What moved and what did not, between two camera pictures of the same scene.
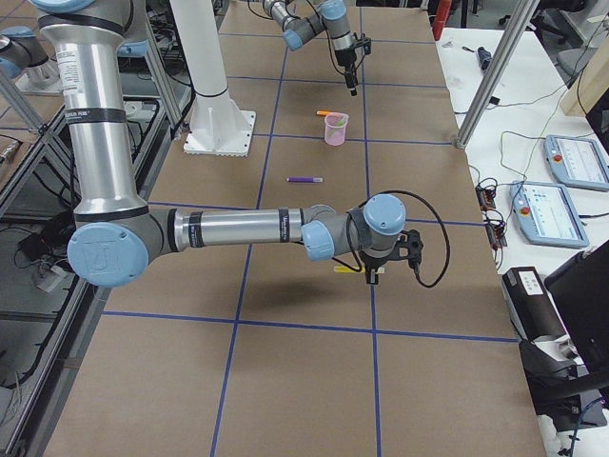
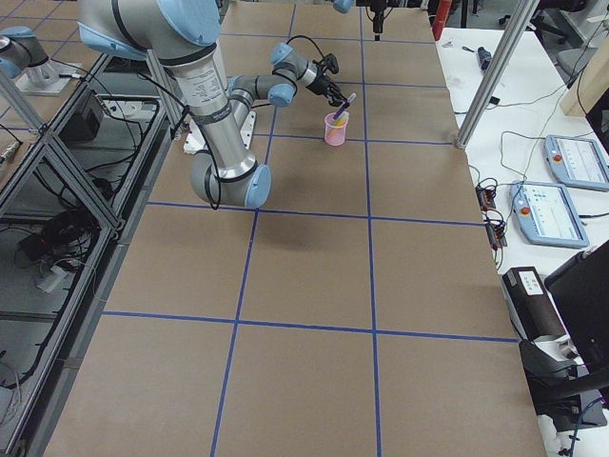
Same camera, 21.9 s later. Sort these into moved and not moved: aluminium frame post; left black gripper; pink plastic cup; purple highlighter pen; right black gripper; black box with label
Moved: purple highlighter pen; left black gripper; right black gripper
Not moved: aluminium frame post; pink plastic cup; black box with label
